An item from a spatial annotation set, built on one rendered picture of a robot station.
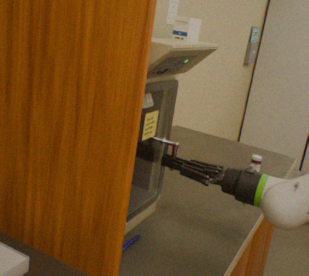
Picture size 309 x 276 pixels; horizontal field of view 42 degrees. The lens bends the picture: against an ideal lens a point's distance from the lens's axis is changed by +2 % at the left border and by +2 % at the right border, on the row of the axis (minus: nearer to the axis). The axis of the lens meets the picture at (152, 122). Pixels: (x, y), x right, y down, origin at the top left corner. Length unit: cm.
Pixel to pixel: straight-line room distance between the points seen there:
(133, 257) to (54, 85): 50
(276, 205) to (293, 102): 305
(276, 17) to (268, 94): 71
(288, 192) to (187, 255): 36
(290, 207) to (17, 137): 67
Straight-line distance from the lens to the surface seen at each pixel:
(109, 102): 88
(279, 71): 398
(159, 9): 106
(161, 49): 89
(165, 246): 120
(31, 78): 101
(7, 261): 104
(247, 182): 112
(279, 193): 98
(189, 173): 116
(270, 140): 409
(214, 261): 119
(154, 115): 112
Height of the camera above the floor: 158
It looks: 15 degrees down
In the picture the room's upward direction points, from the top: 8 degrees clockwise
